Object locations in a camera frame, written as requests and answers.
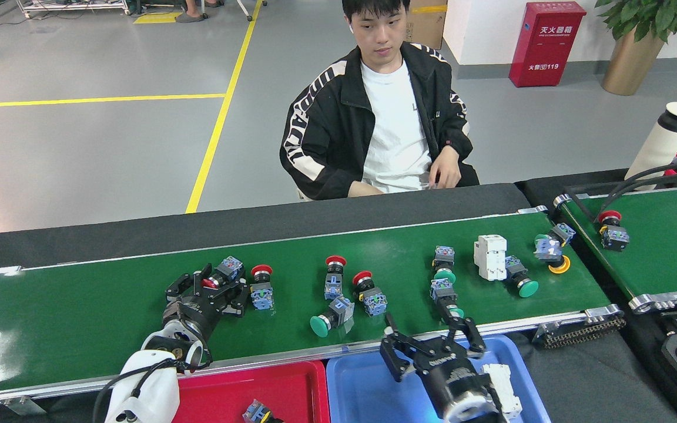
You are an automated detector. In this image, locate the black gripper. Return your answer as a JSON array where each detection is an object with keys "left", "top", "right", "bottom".
[
  {"left": 162, "top": 264, "right": 251, "bottom": 341},
  {"left": 380, "top": 314, "right": 492, "bottom": 421}
]

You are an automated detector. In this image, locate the yellow push button switch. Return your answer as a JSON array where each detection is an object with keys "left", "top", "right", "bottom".
[{"left": 534, "top": 235, "right": 572, "bottom": 275}]

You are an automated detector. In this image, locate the blue tray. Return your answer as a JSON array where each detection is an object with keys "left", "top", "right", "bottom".
[{"left": 326, "top": 334, "right": 552, "bottom": 423}]

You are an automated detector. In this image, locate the red tray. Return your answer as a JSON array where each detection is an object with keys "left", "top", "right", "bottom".
[{"left": 171, "top": 360, "right": 331, "bottom": 423}]

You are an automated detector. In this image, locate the green conveyor belt long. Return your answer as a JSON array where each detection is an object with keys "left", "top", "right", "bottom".
[{"left": 0, "top": 204, "right": 627, "bottom": 412}]

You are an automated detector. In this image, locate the green conveyor belt short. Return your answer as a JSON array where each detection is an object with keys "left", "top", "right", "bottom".
[{"left": 553, "top": 185, "right": 677, "bottom": 315}]

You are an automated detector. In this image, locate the person's right hand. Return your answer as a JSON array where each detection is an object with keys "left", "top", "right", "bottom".
[{"left": 349, "top": 181, "right": 386, "bottom": 197}]

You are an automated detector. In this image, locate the person's left hand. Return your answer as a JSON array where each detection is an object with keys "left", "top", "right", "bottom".
[{"left": 430, "top": 147, "right": 462, "bottom": 190}]

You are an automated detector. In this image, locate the black guide bar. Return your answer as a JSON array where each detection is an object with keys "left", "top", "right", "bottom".
[{"left": 565, "top": 188, "right": 609, "bottom": 224}]

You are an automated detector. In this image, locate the person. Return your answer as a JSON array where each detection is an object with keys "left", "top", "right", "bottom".
[
  {"left": 280, "top": 0, "right": 480, "bottom": 200},
  {"left": 174, "top": 0, "right": 226, "bottom": 24}
]

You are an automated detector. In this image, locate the white wheeled stand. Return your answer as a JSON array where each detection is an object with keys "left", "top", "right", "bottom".
[{"left": 234, "top": 0, "right": 270, "bottom": 22}]

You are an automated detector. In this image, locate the white cylinder with black band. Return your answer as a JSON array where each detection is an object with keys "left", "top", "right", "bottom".
[{"left": 625, "top": 102, "right": 677, "bottom": 190}]

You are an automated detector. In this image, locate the cardboard box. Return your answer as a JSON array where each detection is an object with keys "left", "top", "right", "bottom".
[{"left": 404, "top": 0, "right": 448, "bottom": 51}]

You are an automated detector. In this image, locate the red fire extinguisher box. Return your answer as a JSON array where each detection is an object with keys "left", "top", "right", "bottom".
[{"left": 509, "top": 1, "right": 587, "bottom": 88}]

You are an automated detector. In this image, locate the metal wheeled cart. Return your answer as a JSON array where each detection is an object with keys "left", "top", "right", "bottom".
[{"left": 16, "top": 0, "right": 135, "bottom": 17}]

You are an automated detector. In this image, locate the potted plant in gold pot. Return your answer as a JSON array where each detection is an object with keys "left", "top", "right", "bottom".
[{"left": 594, "top": 0, "right": 677, "bottom": 96}]

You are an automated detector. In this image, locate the black drive chain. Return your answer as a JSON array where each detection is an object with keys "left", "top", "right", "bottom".
[{"left": 541, "top": 317, "right": 626, "bottom": 348}]

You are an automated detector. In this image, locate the black cable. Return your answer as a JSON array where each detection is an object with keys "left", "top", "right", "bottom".
[
  {"left": 594, "top": 162, "right": 677, "bottom": 223},
  {"left": 600, "top": 169, "right": 677, "bottom": 225}
]

